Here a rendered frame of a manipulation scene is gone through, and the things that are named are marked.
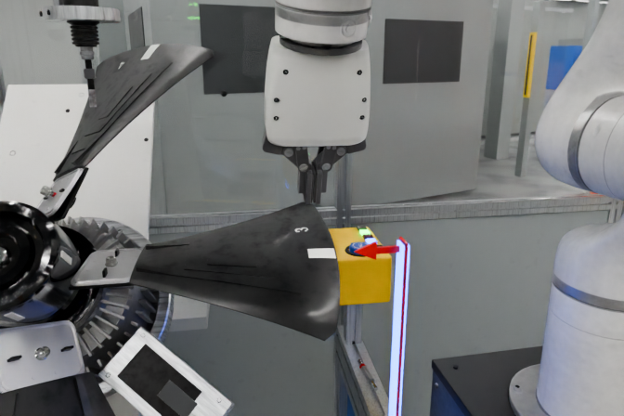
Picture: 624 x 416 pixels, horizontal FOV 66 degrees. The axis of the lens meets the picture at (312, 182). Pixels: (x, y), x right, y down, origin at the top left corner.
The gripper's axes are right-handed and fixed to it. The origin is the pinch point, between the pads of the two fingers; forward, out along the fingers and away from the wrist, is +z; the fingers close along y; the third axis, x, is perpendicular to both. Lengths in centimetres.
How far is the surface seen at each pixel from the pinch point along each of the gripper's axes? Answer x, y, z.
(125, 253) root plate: -3.7, 21.6, 11.8
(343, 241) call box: -26.1, -11.3, 30.2
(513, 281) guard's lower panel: -56, -75, 74
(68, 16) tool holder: -5.5, 23.0, -15.5
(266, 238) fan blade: -3.6, 4.6, 10.3
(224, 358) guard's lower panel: -50, 14, 91
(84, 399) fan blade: 10.0, 24.4, 19.8
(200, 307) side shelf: -36, 18, 56
